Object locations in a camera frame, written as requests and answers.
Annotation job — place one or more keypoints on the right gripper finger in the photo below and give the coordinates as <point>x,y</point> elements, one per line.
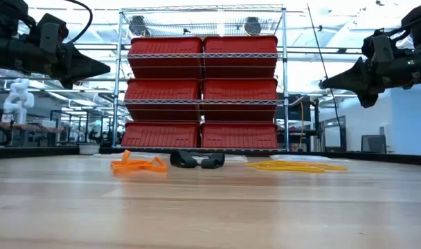
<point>349,81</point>

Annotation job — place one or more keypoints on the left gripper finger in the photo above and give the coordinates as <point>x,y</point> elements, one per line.
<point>82,67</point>

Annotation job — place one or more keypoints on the orange rubber band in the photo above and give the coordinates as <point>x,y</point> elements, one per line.
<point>158,168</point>
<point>127,166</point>

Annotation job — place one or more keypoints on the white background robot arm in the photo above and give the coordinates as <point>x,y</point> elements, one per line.
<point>18,100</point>

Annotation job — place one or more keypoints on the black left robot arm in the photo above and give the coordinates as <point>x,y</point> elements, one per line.
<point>6,52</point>

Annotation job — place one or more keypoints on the black framed whiteboard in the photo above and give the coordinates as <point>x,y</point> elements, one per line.
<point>332,136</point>

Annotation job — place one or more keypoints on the black monitor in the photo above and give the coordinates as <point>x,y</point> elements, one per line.
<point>295,110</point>

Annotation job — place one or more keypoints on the wooden background workbench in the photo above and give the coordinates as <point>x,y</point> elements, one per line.
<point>23,128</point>

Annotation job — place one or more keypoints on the white round bowl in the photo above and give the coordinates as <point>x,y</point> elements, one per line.
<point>89,149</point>

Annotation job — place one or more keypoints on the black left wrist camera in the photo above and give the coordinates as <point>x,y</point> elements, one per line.
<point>53,34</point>

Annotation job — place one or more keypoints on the black aluminium table frame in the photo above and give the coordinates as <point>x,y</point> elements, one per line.
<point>30,152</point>

